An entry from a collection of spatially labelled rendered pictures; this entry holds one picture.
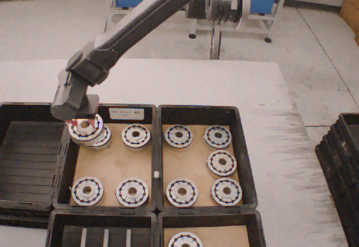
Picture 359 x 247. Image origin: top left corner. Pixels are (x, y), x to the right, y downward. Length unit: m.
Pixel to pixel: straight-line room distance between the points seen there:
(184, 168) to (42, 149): 0.52
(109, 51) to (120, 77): 0.87
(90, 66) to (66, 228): 0.52
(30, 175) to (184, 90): 0.80
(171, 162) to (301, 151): 0.62
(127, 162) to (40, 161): 0.31
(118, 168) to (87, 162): 0.11
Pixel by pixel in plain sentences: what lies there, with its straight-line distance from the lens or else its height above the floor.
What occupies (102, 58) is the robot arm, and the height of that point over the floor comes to 1.31.
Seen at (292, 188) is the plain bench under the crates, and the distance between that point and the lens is 1.24.
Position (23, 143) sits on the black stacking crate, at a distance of 1.16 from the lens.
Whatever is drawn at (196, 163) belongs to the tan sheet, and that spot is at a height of 0.83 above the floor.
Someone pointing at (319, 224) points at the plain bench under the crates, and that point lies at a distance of 1.23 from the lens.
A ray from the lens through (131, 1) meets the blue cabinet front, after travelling 2.79.
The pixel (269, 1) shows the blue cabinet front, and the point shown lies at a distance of 2.98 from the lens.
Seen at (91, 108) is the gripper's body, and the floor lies 1.14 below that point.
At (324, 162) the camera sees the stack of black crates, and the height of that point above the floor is 0.28.
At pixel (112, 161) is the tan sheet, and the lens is 1.02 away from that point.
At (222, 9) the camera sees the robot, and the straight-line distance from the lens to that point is 1.18.
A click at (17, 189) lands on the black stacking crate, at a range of 1.06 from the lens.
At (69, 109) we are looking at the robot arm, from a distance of 0.65.
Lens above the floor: 1.70
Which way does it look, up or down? 50 degrees down
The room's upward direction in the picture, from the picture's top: 8 degrees clockwise
